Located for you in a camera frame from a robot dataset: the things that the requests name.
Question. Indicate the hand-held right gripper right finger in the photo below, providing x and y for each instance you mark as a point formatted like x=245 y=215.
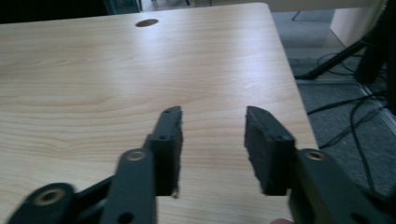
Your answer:
x=269 y=155

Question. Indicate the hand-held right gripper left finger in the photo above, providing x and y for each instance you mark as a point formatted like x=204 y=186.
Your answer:
x=166 y=155

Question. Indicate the metal floor strip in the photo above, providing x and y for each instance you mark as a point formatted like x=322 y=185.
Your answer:
x=378 y=107

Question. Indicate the black tripod stand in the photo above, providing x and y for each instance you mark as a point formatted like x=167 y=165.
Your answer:
x=373 y=56

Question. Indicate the white cabinet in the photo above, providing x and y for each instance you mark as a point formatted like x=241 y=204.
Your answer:
x=351 y=25

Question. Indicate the dark teal furniture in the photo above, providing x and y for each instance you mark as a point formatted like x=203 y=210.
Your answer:
x=123 y=6

